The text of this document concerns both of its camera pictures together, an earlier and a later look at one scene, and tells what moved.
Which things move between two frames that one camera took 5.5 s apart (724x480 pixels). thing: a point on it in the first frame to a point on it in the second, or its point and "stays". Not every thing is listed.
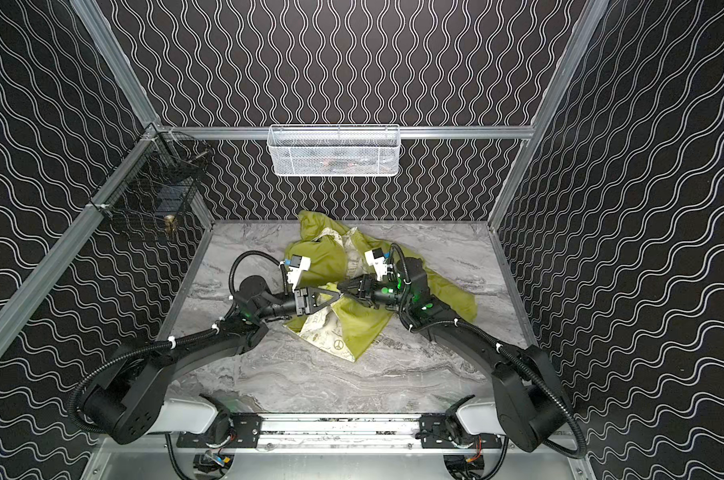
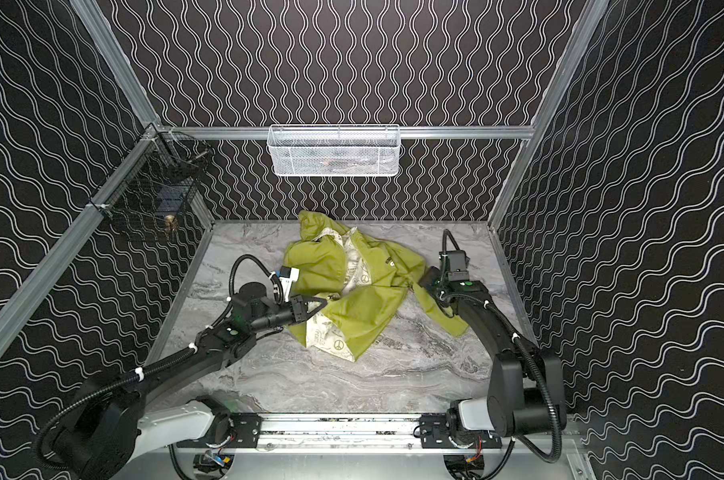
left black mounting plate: (246, 430) stays
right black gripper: (368, 291) to (433, 279)
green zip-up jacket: (379, 279) stays
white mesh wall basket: (337, 150) stays
